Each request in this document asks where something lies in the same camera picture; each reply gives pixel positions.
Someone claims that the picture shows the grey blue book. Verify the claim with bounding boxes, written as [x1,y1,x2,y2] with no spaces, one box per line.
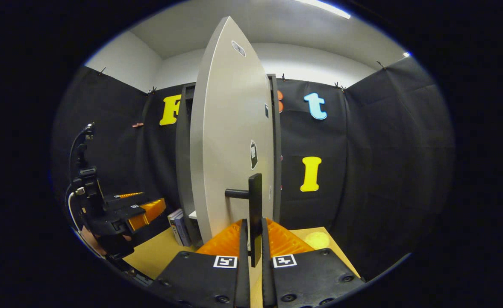
[174,212,193,247]

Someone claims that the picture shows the white book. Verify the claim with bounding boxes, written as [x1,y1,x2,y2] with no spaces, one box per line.
[168,209,184,247]

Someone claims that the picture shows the beige cabinet door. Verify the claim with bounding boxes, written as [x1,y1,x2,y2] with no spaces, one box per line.
[189,16,275,244]

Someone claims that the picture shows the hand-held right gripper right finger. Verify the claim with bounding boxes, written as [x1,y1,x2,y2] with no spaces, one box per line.
[261,218,365,308]

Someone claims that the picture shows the black cable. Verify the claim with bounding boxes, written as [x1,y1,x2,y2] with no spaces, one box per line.
[68,122,96,180]

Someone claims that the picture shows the white cable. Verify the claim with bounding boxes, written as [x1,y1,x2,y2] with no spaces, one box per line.
[66,187,86,235]

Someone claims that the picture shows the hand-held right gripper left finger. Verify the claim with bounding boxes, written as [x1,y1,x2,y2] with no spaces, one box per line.
[148,218,251,308]

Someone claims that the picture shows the black door handle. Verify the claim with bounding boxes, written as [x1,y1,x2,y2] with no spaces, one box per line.
[225,173,263,268]

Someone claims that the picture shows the black backdrop cloth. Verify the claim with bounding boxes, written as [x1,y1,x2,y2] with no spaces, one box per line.
[51,56,455,278]

